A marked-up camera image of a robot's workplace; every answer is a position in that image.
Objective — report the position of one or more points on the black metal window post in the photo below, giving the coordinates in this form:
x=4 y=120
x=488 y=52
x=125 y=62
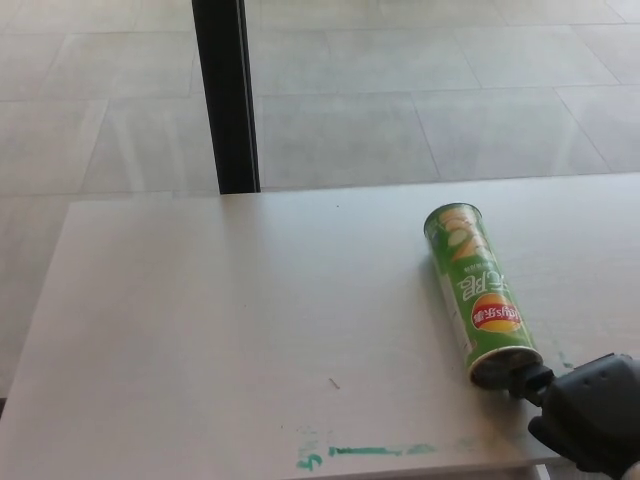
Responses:
x=227 y=95

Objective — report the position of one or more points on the green chips can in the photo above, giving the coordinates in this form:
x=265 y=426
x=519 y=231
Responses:
x=475 y=285

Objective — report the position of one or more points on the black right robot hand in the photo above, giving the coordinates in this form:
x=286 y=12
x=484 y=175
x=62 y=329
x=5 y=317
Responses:
x=590 y=415

